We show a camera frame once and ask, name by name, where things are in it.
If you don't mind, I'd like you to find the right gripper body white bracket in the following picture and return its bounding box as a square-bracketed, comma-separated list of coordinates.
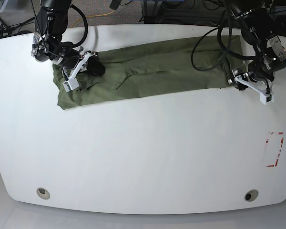
[61, 46, 100, 93]

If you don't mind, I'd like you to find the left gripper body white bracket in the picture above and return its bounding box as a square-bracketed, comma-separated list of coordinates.
[228, 68, 275, 105]

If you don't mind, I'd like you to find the olive green T-shirt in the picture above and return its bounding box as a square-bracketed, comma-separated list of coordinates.
[53, 36, 243, 109]

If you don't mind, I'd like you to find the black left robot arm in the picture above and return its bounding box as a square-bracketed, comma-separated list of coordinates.
[217, 0, 286, 104]

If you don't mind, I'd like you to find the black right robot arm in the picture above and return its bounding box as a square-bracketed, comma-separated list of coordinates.
[31, 0, 105, 92]

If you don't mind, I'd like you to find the red tape rectangle marking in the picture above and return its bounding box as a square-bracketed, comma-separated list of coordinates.
[263, 132, 285, 167]

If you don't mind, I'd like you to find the right table grommet hole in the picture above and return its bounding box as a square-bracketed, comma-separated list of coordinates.
[245, 189, 259, 202]

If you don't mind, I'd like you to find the table grommet hole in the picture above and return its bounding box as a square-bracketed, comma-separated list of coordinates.
[36, 187, 50, 200]
[245, 189, 259, 202]

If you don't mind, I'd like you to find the left table grommet hole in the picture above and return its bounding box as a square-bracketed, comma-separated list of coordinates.
[36, 187, 50, 200]

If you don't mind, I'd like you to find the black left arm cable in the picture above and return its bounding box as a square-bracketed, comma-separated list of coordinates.
[190, 4, 258, 72]

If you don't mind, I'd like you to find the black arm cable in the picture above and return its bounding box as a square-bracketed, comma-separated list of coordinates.
[190, 4, 258, 72]
[30, 0, 89, 48]

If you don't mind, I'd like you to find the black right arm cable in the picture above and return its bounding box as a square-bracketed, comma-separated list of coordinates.
[30, 0, 89, 48]

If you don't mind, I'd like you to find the yellow cable on floor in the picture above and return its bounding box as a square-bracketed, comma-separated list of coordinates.
[72, 9, 116, 28]

